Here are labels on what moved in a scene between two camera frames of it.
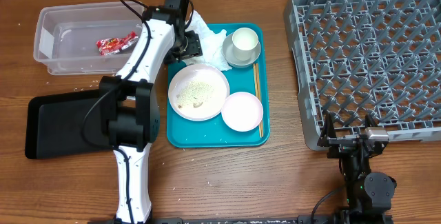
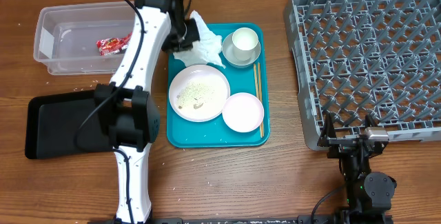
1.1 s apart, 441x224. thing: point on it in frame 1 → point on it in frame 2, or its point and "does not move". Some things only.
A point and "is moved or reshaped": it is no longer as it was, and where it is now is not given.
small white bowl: [242, 111] does not move
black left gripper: [194, 47] → [170, 45]
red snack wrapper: [111, 45] does not move
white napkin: [211, 44] is moved or reshaped
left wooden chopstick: [256, 92] does not move
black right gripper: [327, 138] does not move
